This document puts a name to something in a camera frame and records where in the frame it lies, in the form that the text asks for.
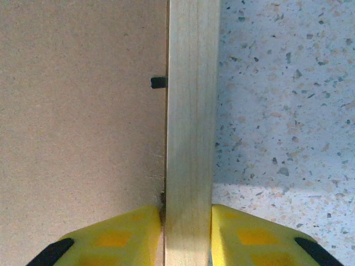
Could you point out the brown backing board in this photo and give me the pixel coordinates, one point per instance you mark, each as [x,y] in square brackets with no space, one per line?
[69,110]

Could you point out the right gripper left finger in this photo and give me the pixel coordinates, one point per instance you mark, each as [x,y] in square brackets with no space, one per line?
[116,241]

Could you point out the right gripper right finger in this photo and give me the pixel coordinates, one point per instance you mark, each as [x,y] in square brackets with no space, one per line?
[255,241]

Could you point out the black metal frame tab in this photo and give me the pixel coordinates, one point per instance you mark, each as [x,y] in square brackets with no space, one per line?
[158,82]

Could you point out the light wooden picture frame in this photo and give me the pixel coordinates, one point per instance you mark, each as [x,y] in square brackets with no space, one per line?
[191,110]

